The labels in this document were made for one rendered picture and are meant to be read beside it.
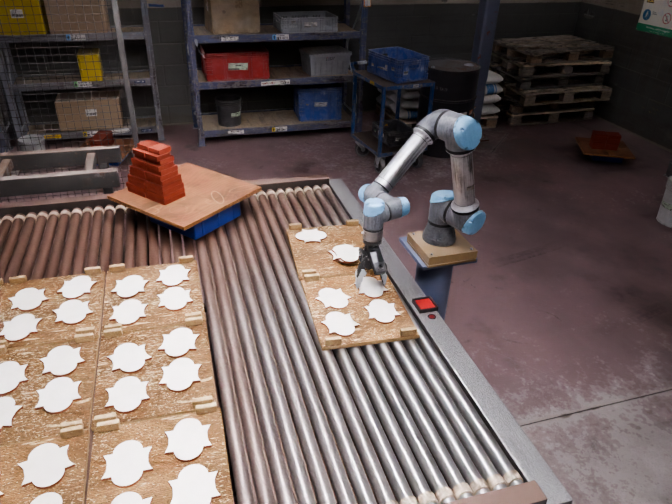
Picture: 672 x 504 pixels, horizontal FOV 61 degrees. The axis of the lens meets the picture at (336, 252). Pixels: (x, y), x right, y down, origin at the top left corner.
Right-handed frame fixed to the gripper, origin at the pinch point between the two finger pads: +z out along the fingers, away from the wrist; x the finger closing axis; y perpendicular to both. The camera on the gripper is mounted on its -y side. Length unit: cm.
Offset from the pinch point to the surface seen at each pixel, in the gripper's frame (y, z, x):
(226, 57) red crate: 424, -10, 28
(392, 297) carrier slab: -7.3, 1.2, -6.4
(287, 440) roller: -65, 5, 43
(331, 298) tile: -4.7, 0.2, 16.9
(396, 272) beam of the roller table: 12.1, 2.5, -14.6
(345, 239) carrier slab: 38.8, -0.7, 0.6
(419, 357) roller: -39.5, 4.3, -5.6
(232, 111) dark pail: 431, 46, 25
